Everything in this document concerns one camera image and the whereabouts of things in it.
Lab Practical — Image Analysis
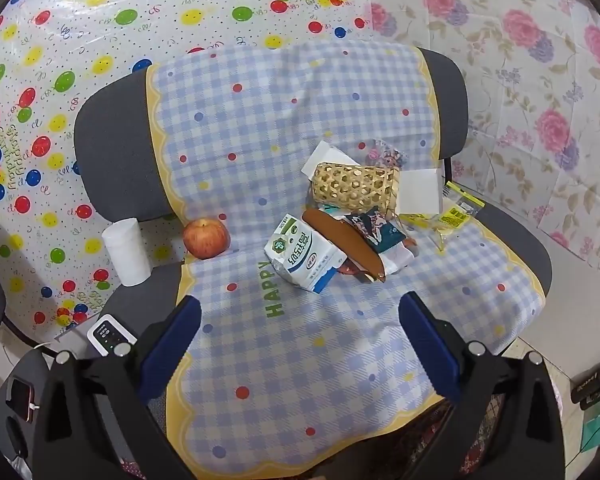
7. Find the grey office chair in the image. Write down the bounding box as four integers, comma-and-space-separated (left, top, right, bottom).
74, 46, 553, 480

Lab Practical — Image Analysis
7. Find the woven bamboo basket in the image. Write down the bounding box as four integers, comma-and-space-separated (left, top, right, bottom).
310, 161, 401, 211

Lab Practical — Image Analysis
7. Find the dark patterned rug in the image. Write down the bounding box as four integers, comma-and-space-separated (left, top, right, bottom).
115, 395, 511, 480

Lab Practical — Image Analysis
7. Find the white green milk carton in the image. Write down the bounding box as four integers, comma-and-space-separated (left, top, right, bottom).
264, 214, 348, 294

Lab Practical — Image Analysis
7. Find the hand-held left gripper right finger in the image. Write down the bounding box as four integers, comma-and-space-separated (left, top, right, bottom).
399, 291, 566, 480

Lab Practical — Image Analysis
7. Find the dark printed snack packet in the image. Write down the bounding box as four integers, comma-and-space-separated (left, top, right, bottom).
342, 210, 417, 277

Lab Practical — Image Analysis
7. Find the floral print packet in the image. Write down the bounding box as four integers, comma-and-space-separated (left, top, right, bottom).
362, 140, 408, 168

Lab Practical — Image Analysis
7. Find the white paper cup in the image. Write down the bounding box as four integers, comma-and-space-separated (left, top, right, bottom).
102, 218, 152, 288

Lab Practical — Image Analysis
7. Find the yellow clear plastic packet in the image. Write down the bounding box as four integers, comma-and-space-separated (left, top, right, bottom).
399, 181, 486, 251

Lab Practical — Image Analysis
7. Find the white handheld device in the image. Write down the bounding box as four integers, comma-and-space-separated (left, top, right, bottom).
86, 314, 138, 357

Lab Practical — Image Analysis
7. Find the balloon print plastic sheet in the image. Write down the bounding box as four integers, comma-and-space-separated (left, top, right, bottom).
0, 0, 376, 341

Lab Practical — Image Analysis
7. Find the blue checkered cloth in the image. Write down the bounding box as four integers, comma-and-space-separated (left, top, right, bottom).
145, 40, 546, 476

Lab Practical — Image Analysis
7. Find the red apple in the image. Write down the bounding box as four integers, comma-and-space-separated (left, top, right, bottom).
182, 218, 231, 261

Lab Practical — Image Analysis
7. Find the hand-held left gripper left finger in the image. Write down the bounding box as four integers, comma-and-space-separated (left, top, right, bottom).
32, 295, 203, 480

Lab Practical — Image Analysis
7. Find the black clip device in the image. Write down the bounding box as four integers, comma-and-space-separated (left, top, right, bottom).
570, 362, 600, 411

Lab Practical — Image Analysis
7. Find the floral print wall sheet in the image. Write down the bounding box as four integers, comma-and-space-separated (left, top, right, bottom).
367, 0, 600, 271

